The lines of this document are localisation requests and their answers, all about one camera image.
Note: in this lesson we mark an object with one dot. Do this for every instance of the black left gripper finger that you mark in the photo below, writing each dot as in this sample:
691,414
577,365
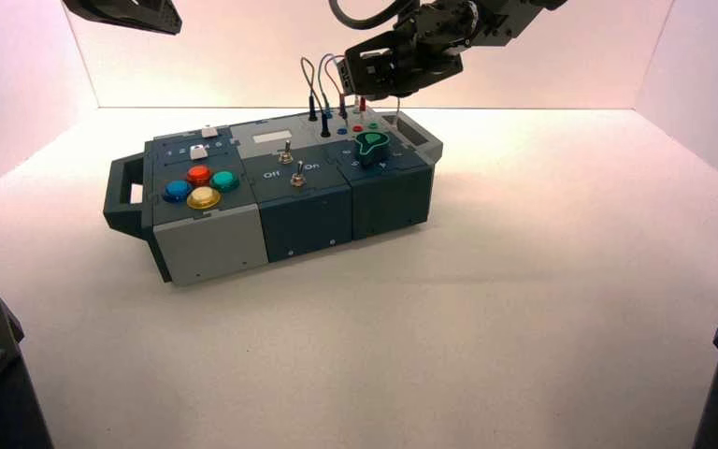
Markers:
136,15

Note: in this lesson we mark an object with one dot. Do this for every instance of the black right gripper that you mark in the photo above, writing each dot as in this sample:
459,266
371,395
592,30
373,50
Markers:
436,31

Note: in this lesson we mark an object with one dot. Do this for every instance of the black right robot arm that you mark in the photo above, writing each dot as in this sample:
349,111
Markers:
514,18

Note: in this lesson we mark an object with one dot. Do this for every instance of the green rotary knob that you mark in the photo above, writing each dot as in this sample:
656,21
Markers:
371,147

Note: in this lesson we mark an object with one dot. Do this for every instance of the white rectangular display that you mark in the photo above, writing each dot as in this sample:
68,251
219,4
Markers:
272,137

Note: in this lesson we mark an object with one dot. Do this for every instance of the dark teal grey control box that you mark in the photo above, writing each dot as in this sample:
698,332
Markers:
306,211

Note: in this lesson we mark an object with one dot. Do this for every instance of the red round push button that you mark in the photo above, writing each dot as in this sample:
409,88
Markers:
198,174

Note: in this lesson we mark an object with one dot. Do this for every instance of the blue round push button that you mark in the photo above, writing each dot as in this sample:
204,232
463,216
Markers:
177,190

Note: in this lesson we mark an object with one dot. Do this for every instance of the green round push button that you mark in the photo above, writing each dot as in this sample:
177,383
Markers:
224,180

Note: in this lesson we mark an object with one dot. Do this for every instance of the yellow round push button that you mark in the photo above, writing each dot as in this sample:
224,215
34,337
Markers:
203,198

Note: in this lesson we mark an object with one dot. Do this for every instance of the metal toggle switch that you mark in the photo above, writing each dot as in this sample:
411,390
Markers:
285,155
297,178

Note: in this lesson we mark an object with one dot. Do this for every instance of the flat white key switch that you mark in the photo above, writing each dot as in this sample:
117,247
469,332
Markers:
209,131

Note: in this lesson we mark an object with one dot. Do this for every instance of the tall white key switch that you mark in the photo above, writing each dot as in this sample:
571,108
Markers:
197,152

